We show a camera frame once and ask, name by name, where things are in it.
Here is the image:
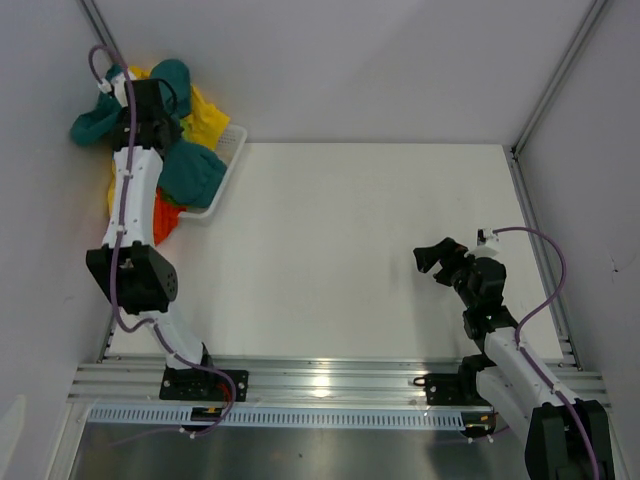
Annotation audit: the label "right aluminium frame post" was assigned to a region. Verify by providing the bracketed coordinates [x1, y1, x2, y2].
[510, 0, 614, 160]

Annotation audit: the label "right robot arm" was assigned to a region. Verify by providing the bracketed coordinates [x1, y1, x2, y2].
[413, 232, 615, 479]

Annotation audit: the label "aluminium mounting rail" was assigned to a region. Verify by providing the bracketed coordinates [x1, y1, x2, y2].
[67, 355, 614, 414]

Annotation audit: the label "aluminium frame post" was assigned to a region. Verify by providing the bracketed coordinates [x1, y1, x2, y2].
[510, 0, 614, 160]
[76, 0, 120, 62]

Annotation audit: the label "teal green shorts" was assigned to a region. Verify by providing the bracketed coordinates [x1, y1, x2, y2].
[70, 59, 230, 208]

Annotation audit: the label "slotted cable duct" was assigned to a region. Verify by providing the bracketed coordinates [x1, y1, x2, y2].
[88, 404, 465, 431]

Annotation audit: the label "left aluminium frame post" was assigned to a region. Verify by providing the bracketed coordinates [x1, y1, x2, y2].
[76, 0, 120, 62]

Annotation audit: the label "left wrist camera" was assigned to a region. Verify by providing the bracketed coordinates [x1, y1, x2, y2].
[97, 72, 128, 107]

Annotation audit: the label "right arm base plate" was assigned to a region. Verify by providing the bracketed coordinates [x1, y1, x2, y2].
[424, 373, 489, 406]

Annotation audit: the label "yellow shorts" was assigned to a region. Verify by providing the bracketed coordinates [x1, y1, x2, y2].
[129, 59, 230, 211]

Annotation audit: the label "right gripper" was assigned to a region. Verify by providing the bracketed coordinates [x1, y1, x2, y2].
[413, 237, 477, 309]

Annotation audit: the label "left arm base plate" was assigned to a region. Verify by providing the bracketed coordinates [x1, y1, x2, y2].
[159, 368, 231, 402]

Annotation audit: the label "orange shorts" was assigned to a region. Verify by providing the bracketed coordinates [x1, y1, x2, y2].
[153, 188, 184, 245]

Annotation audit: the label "white plastic basket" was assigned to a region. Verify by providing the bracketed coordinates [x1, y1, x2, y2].
[179, 124, 248, 224]

